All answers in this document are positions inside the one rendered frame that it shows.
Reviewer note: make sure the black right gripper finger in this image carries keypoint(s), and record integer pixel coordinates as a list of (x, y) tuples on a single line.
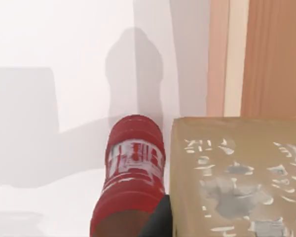
[(160, 219)]

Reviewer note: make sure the red bottle with white label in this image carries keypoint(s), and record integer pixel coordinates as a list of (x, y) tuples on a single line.
[(133, 182)]

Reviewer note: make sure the brown book with white print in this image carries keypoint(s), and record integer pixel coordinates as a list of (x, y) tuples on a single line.
[(236, 177)]

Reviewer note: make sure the wooden cupboard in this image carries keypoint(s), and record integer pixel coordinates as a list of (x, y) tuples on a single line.
[(269, 56)]

